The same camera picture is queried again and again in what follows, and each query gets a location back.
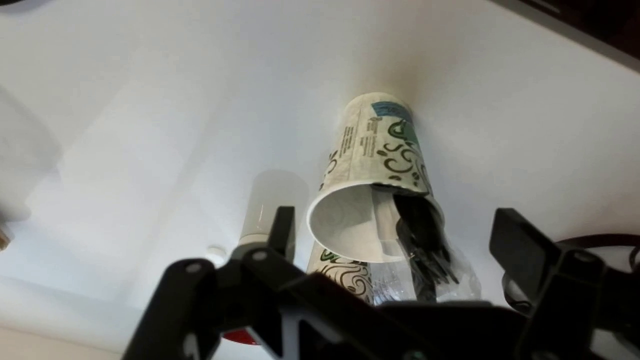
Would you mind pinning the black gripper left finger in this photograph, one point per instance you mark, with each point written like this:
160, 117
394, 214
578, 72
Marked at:
197, 302

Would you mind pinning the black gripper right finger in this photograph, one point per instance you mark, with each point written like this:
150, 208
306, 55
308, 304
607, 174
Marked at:
572, 292

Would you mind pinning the white cup red inside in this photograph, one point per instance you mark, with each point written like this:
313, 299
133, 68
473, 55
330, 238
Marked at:
271, 191

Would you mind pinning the empty patterned paper cup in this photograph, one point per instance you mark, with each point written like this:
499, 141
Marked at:
349, 274

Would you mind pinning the black spoons bundle in cup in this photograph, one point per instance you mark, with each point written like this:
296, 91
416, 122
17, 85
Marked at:
421, 233

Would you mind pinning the patterned paper cup with spoons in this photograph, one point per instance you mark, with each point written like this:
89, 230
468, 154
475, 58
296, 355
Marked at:
376, 156

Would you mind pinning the clear plastic bottle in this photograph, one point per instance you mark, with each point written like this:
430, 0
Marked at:
400, 280

